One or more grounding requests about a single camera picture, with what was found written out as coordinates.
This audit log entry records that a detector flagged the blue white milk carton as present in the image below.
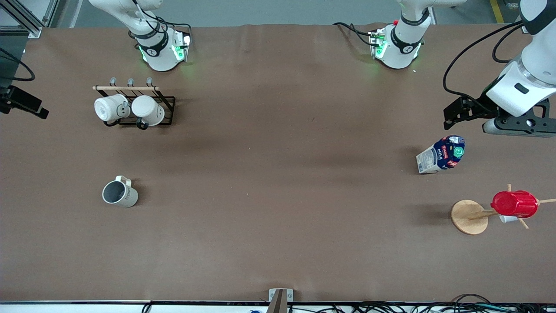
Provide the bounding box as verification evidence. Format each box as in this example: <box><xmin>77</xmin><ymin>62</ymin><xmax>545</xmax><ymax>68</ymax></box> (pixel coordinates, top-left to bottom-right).
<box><xmin>416</xmin><ymin>135</ymin><xmax>466</xmax><ymax>175</ymax></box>

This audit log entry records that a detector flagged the grey ceramic mug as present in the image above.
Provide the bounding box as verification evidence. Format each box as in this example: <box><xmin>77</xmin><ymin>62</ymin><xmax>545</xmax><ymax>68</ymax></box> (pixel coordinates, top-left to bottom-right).
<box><xmin>102</xmin><ymin>175</ymin><xmax>139</xmax><ymax>208</ymax></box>

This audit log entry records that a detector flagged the red plastic cup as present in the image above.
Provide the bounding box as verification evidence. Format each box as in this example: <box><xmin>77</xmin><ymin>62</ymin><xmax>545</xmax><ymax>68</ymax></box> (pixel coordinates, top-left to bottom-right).
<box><xmin>491</xmin><ymin>190</ymin><xmax>539</xmax><ymax>219</ymax></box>

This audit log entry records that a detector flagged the white mug with face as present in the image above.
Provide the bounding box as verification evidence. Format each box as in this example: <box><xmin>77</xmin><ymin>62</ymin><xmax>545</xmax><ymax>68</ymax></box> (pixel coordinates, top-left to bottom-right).
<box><xmin>94</xmin><ymin>94</ymin><xmax>131</xmax><ymax>123</ymax></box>

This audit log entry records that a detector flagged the wooden mug tree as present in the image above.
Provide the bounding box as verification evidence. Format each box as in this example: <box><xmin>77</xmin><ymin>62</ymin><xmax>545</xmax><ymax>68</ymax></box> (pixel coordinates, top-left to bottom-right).
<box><xmin>450</xmin><ymin>184</ymin><xmax>556</xmax><ymax>236</ymax></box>

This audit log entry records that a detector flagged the plain white mug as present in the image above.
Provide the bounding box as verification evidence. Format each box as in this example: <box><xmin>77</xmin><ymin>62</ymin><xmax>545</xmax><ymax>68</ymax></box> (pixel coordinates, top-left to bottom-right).
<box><xmin>131</xmin><ymin>95</ymin><xmax>165</xmax><ymax>127</ymax></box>

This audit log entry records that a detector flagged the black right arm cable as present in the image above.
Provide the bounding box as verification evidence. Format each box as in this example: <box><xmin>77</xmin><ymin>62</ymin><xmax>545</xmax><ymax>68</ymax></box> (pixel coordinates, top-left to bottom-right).
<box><xmin>0</xmin><ymin>47</ymin><xmax>35</xmax><ymax>82</ymax></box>

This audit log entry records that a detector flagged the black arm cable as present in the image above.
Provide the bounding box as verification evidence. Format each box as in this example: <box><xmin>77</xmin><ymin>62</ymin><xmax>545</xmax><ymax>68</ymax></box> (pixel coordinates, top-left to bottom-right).
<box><xmin>0</xmin><ymin>47</ymin><xmax>35</xmax><ymax>82</ymax></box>
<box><xmin>443</xmin><ymin>21</ymin><xmax>528</xmax><ymax>105</ymax></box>

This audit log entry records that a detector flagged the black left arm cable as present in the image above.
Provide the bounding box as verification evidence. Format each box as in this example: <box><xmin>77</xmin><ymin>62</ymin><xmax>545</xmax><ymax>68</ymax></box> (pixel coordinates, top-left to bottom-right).
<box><xmin>443</xmin><ymin>21</ymin><xmax>528</xmax><ymax>105</ymax></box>

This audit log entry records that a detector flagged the aluminium frame profile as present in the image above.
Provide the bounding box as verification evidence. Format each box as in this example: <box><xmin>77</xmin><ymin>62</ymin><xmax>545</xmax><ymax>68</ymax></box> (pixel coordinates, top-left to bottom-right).
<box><xmin>0</xmin><ymin>0</ymin><xmax>59</xmax><ymax>39</ymax></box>

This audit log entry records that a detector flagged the black wire mug rack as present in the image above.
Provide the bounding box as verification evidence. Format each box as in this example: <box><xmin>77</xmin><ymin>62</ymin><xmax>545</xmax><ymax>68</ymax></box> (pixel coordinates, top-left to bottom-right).
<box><xmin>93</xmin><ymin>77</ymin><xmax>176</xmax><ymax>130</ymax></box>

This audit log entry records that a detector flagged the black base cable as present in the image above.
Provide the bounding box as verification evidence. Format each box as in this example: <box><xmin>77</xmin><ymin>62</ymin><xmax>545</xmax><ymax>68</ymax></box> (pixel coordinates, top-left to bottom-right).
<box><xmin>154</xmin><ymin>17</ymin><xmax>192</xmax><ymax>42</ymax></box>
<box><xmin>333</xmin><ymin>22</ymin><xmax>378</xmax><ymax>47</ymax></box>

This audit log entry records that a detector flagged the black looped cable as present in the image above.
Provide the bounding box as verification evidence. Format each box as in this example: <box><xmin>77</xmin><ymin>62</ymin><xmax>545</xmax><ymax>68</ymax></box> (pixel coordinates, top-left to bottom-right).
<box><xmin>452</xmin><ymin>294</ymin><xmax>491</xmax><ymax>305</ymax></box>

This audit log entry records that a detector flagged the black cable bundle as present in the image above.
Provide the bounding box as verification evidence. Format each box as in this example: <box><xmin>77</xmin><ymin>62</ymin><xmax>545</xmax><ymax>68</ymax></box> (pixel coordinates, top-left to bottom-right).
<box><xmin>287</xmin><ymin>300</ymin><xmax>556</xmax><ymax>313</ymax></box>

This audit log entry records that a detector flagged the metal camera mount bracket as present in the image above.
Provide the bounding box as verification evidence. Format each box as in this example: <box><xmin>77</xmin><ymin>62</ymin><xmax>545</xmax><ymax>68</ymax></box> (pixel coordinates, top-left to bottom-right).
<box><xmin>268</xmin><ymin>288</ymin><xmax>294</xmax><ymax>313</ymax></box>

